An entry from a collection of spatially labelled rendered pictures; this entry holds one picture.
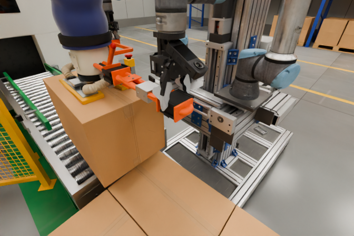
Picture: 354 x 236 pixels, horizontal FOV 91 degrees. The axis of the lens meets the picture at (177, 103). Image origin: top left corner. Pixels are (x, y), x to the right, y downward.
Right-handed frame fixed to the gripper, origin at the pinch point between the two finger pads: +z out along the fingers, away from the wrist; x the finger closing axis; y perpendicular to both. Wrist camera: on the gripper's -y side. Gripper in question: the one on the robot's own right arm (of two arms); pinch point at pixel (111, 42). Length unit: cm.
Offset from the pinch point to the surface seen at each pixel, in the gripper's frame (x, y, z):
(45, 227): -84, 9, 119
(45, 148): -61, -1, 60
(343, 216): 84, 166, 119
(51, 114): -46, -56, 67
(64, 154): -53, 7, 65
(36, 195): -83, -25, 119
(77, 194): -57, 48, 59
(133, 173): -28, 54, 65
